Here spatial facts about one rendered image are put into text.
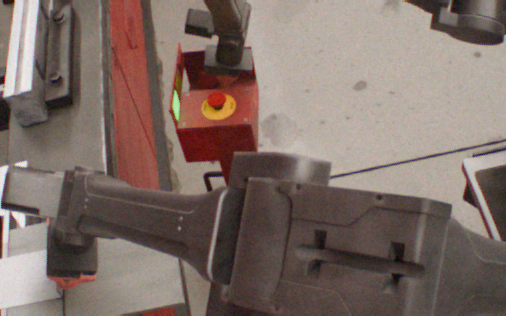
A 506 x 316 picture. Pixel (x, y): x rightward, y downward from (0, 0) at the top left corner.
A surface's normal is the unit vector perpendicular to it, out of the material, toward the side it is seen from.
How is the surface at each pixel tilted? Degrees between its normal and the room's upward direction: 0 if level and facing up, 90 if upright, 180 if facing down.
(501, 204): 0
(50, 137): 0
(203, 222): 50
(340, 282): 35
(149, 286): 0
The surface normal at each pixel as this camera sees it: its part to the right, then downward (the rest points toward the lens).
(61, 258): 0.35, -0.61
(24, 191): 0.23, -0.06
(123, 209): -0.82, -0.20
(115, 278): -0.12, -0.59
